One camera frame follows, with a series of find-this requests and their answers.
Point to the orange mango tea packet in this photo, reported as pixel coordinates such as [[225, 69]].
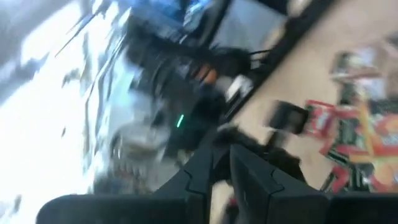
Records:
[[373, 137]]

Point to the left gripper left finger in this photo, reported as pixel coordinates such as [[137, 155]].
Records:
[[200, 186]]

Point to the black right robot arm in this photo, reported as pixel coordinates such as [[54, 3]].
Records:
[[192, 102]]

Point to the black table frame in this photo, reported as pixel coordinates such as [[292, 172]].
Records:
[[281, 43]]

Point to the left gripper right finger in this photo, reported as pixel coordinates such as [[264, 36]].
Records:
[[252, 186]]

